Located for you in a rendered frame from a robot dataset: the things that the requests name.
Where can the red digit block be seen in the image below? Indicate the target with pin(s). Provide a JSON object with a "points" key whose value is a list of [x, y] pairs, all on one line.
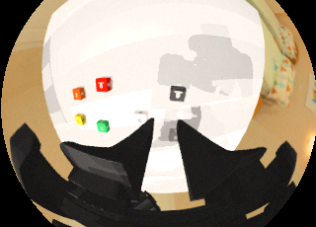
{"points": [[103, 84]]}

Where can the green block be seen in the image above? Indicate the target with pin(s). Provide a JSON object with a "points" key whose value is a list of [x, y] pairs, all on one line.
{"points": [[103, 125]]}

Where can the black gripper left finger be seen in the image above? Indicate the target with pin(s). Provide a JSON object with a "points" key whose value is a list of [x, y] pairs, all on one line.
{"points": [[124, 162]]}

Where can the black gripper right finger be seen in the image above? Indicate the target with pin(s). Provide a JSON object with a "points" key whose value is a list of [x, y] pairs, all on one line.
{"points": [[208, 164]]}

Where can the orange block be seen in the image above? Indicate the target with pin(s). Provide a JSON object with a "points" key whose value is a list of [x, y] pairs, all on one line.
{"points": [[79, 94]]}

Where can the yellow block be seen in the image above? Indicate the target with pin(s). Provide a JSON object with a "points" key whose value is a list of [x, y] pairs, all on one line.
{"points": [[79, 118]]}

